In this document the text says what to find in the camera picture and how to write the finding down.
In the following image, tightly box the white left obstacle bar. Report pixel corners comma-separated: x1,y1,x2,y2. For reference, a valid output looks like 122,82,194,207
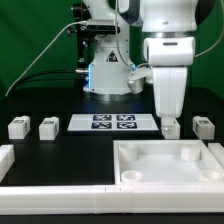
0,145,15,182

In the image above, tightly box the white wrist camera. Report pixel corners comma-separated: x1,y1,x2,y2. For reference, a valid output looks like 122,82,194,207
127,63,153,94

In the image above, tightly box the white cable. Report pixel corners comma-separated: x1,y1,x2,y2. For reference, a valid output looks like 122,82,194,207
4,20,88,97

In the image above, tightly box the white front obstacle bar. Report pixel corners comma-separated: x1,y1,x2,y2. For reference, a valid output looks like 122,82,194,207
0,183,224,215

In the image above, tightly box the white obstacle bar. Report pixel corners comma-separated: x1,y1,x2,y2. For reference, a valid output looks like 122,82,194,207
208,143,224,168
0,145,15,182
0,183,224,215

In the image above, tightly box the black cable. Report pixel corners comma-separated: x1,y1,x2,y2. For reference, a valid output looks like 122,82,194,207
13,69,84,90

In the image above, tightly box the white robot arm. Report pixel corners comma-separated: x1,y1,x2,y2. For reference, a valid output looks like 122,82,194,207
82,0,215,130

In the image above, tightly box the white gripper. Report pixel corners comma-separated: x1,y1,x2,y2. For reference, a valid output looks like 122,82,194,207
152,67,188,130

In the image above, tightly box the white tag base sheet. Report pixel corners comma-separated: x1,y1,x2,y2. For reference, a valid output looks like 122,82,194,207
68,114,158,131

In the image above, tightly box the white right obstacle bar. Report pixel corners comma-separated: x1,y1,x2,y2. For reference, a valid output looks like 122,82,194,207
208,143,224,168

